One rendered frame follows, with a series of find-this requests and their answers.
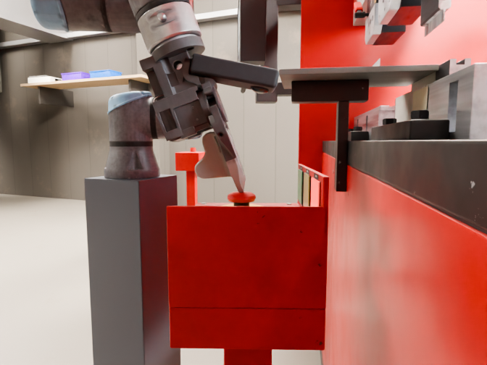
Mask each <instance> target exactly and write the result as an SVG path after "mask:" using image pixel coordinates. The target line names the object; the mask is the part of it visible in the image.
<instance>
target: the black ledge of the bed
mask: <svg viewBox="0 0 487 365"><path fill-rule="evenodd" d="M322 151H323V152H325V153H327V154H329V155H331V156H334V157H336V141H335V140H332V141H323V142H322ZM347 164H350V165H352V166H354V167H356V168H358V169H360V170H362V171H364V172H366V173H368V174H370V175H373V176H375V177H377V178H379V179H381V180H383V181H385V182H387V183H389V184H391V185H394V186H396V187H398V188H400V189H402V190H404V191H406V192H408V193H410V194H412V195H414V196H417V197H418V198H421V199H422V200H424V201H427V202H428V203H430V204H433V205H435V206H437V207H439V208H441V209H443V210H445V211H447V212H449V213H451V214H454V215H456V216H458V217H460V218H462V219H464V220H466V221H468V222H470V223H472V224H474V225H477V226H479V227H481V228H483V229H484V230H487V139H472V140H348V156H347Z"/></svg>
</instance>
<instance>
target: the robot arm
mask: <svg viewBox="0 0 487 365"><path fill-rule="evenodd" d="M30 4H31V7H32V10H33V14H34V16H35V18H36V19H37V21H38V23H39V24H40V25H41V26H42V27H43V28H46V29H48V30H64V31H65V32H69V31H90V32H111V33H141V35H142V37H143V41H144V43H145V45H146V48H147V51H148V53H149V54H151V56H150V57H147V58H145V59H142V60H140V61H139V63H140V66H141V69H142V71H143V72H145V73H146V74H147V77H148V79H149V82H150V84H151V87H152V90H153V92H154V95H155V97H152V94H151V93H150V92H148V91H132V92H125V93H118V94H115V95H113V96H111V97H110V98H109V102H108V112H107V114H108V115H109V155H108V158H107V163H106V168H104V178H108V179H144V178H153V177H159V176H160V168H159V165H158V163H157V159H156V156H155V154H154V150H153V140H154V139H166V141H171V142H181V141H183V140H188V139H189V140H190V139H198V138H200V137H201V136H202V134H203V132H206V131H208V130H211V129H213V130H214V132H208V133H206V134H205V135H204V136H203V138H202V144H203V147H204V151H205V154H204V157H203V158H202V159H201V160H200V161H199V162H198V163H197V164H196V166H195V172H196V175H197V176H198V177H200V178H201V179H208V178H216V177H232V178H233V181H234V183H235V185H236V187H237V190H238V192H239V193H243V192H244V186H245V180H246V177H245V174H244V170H243V167H242V165H241V161H240V159H239V156H238V152H237V150H236V147H235V144H234V142H233V138H232V135H231V133H230V130H229V127H228V124H227V122H228V117H227V114H226V113H225V109H224V106H223V105H222V102H221V99H220V95H219V93H218V91H217V83H219V84H223V85H230V86H234V87H238V88H245V89H249V90H253V91H254V92H255V93H272V92H273V91H274V90H275V88H276V86H277V84H278V77H279V71H278V70H277V69H273V68H269V67H267V66H264V65H259V66H257V65H253V64H247V63H243V62H236V61H232V60H228V59H221V58H217V57H213V56H206V55H202V53H203V52H204V50H205V47H204V43H203V41H202V39H201V31H200V28H199V25H198V22H197V21H196V17H195V14H194V4H193V0H30Z"/></svg>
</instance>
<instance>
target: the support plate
mask: <svg viewBox="0 0 487 365"><path fill-rule="evenodd" d="M438 68H439V64H420V65H396V66H372V67H325V68H301V69H279V75H280V79H281V82H282V84H283V88H284V89H291V82H292V81H305V80H363V79H368V80H369V87H396V86H409V85H411V84H413V83H415V82H417V81H418V80H421V79H423V78H424V77H427V76H429V75H430V74H432V73H434V72H436V71H438Z"/></svg>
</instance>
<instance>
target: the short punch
mask: <svg viewBox="0 0 487 365"><path fill-rule="evenodd" d="M450 7H451V0H422V1H421V15H420V26H421V27H425V37H426V36H427V35H428V34H429V33H431V32H432V31H433V30H434V29H436V28H437V27H438V26H439V25H440V24H441V23H442V22H443V21H445V12H446V11H447V10H448V9H449V8H450Z"/></svg>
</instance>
